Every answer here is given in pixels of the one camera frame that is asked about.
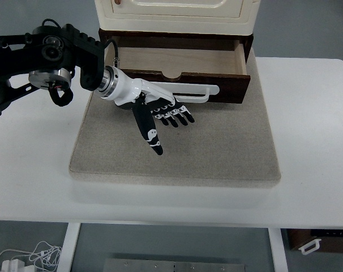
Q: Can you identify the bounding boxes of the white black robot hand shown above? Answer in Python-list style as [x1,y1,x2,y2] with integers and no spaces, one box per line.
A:
[95,66,195,155]

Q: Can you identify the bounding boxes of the dark wooden drawer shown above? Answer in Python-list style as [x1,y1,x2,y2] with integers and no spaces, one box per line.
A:
[118,45,251,104]

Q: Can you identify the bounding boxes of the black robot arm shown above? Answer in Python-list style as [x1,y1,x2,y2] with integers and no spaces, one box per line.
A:
[0,19,194,155]

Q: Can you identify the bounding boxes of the cream upper cabinet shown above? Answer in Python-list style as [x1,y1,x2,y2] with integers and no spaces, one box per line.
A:
[95,0,260,36]

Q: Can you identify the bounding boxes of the beige fabric pad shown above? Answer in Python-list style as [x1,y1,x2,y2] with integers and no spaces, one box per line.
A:
[69,53,281,188]

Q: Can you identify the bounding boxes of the left white table leg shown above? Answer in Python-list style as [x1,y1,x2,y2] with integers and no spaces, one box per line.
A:
[57,223,81,272]

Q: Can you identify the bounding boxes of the white table leg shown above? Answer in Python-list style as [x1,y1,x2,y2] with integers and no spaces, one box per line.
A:
[57,223,81,272]
[268,228,289,272]

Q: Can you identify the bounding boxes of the right white table leg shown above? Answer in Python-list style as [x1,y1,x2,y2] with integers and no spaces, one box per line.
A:
[268,228,289,272]

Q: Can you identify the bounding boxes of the white power adapter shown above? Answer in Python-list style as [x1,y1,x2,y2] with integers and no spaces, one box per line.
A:
[1,259,36,272]

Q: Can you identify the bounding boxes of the white drawer handle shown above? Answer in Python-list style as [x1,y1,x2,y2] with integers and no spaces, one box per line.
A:
[152,82,220,104]

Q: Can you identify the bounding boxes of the white cable on floor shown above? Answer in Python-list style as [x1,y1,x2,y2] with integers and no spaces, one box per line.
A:
[0,241,63,270]

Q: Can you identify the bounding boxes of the brown box with white handle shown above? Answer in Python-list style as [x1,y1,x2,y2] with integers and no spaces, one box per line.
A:
[287,229,343,255]

